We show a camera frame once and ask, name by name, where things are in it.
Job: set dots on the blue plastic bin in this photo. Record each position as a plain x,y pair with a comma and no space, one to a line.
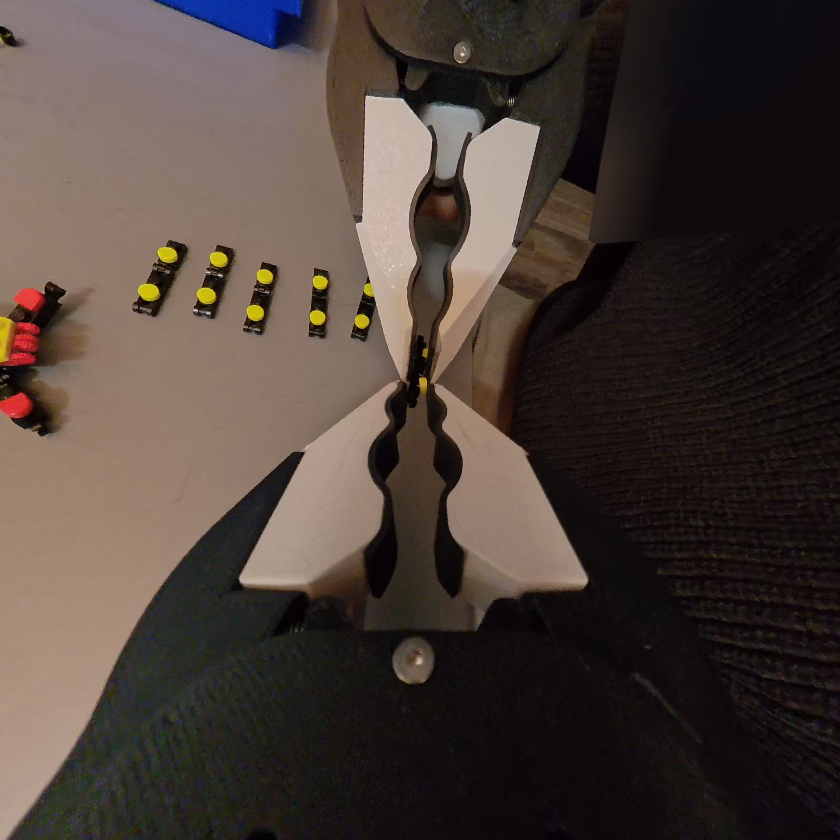
249,19

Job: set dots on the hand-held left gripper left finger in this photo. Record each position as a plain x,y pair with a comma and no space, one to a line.
308,518

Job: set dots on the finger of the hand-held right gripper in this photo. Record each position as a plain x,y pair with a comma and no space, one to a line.
495,197
387,197

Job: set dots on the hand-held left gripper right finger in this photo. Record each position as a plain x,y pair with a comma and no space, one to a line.
512,518

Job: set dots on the black lego strip yellow tiles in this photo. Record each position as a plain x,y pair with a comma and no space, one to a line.
255,312
149,291
361,322
317,319

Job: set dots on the yellow black lego model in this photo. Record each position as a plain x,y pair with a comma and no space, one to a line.
26,341

